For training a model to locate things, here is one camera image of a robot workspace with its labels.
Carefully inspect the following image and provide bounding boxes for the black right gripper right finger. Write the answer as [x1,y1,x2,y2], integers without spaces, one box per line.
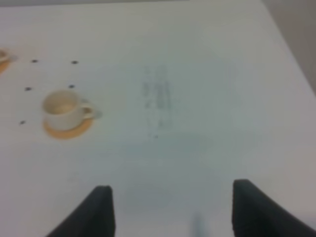
[232,179,316,237]

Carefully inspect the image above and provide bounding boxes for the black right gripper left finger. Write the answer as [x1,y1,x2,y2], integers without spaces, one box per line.
[48,186,116,237]

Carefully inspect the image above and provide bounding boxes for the orange coaster near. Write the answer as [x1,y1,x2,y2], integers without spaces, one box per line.
[42,118,94,140]

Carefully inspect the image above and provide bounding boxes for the orange coaster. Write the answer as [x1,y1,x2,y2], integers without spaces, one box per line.
[42,118,94,140]
[0,61,10,74]

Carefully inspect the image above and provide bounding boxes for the white teacup near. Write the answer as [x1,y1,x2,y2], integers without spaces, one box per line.
[41,90,95,131]

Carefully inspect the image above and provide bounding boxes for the orange coaster far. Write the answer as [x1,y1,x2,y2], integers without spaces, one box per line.
[0,61,10,74]

